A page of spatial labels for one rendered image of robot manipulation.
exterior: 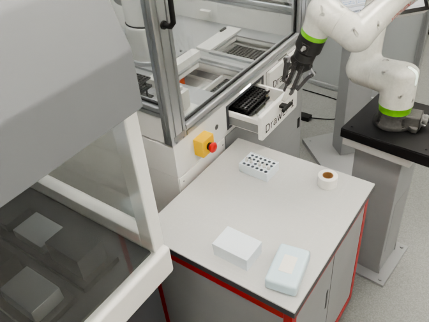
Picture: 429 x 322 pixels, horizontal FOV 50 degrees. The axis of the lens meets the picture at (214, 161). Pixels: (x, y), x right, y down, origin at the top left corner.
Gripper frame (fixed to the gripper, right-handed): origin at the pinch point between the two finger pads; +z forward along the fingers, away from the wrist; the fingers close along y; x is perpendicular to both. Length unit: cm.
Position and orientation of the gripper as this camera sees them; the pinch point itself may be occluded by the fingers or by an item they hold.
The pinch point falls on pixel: (287, 92)
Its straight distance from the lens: 178.5
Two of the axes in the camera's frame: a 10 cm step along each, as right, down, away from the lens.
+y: 7.9, 5.6, -2.4
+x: 5.7, -5.4, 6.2
